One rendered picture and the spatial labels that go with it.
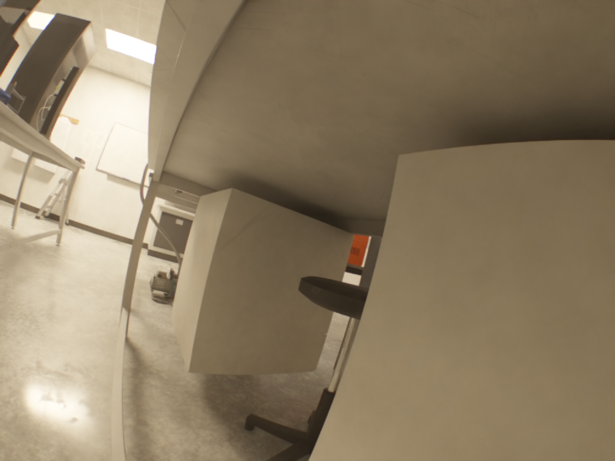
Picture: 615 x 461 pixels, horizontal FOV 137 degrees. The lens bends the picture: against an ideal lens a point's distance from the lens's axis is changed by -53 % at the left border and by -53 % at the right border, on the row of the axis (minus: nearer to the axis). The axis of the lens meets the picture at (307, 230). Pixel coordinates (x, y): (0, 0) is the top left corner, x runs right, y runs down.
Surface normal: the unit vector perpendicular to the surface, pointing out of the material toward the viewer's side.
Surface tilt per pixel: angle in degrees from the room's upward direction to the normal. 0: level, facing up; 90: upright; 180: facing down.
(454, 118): 180
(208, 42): 180
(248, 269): 90
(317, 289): 90
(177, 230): 90
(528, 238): 90
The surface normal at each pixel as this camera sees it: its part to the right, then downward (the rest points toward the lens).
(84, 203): 0.57, 0.07
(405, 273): -0.78, -0.27
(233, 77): -0.26, 0.96
